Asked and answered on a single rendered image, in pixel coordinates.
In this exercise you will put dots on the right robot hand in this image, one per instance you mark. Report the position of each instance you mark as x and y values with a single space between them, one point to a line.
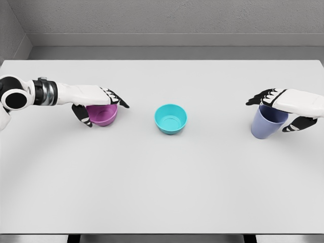
288 100

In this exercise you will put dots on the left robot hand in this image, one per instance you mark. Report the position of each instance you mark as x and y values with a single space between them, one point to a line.
93 95

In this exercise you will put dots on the purple bowl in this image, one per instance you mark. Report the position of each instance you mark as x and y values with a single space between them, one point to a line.
103 116

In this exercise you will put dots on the lavender cup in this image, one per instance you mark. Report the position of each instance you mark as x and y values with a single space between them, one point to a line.
265 125

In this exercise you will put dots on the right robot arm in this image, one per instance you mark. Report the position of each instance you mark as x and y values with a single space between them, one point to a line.
317 105

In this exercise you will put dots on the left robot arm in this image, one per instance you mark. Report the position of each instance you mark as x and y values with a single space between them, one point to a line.
38 92

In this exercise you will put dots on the teal bowl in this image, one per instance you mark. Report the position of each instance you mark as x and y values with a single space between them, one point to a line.
170 119

